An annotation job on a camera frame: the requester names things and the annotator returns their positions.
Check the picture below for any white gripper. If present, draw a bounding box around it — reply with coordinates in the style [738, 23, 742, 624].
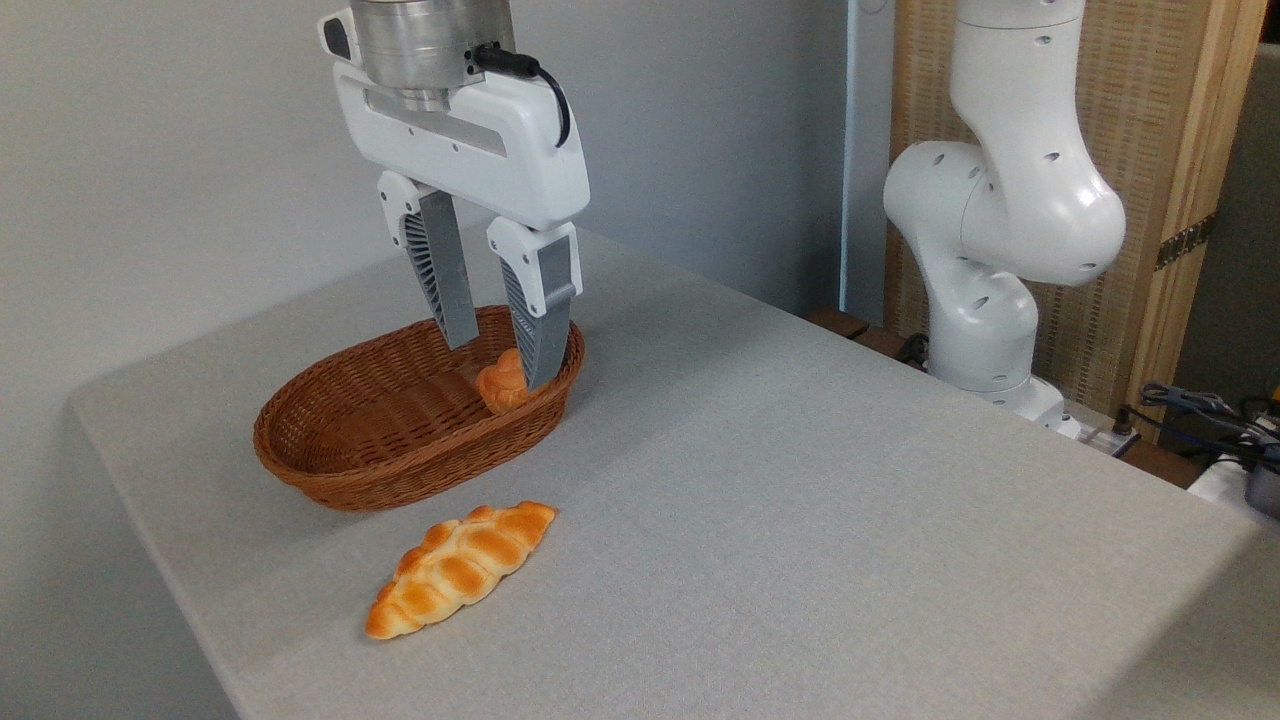
[332, 60, 592, 392]

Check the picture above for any round orange bread bun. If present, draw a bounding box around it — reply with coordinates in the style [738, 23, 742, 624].
[475, 347, 532, 416]

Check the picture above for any long braided bread loaf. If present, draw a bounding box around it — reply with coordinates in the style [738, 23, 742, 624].
[364, 500, 558, 641]

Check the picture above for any brown oval wicker basket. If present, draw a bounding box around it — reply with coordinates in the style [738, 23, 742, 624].
[252, 304, 587, 513]

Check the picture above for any woven wood-framed folding screen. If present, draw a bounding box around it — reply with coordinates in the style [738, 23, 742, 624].
[885, 0, 1269, 441]

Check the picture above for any grey box device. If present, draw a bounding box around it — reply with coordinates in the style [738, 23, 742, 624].
[1244, 455, 1280, 520]

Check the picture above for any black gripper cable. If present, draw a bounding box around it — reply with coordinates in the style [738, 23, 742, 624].
[470, 42, 574, 149]

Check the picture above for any bundle of dark cables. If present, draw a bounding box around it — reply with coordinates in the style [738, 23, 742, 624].
[1128, 381, 1280, 463]

